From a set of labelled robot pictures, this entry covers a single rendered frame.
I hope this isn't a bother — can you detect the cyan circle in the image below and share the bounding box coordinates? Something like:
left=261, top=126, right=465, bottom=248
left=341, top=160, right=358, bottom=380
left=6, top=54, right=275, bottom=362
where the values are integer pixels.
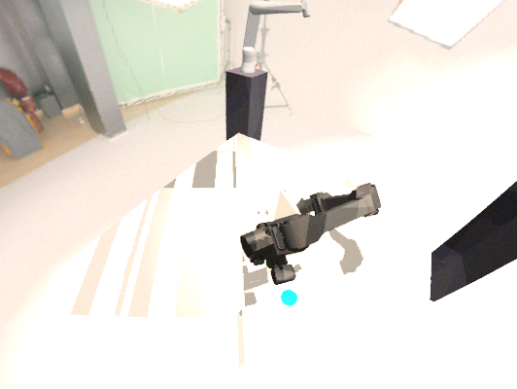
left=281, top=290, right=298, bottom=306

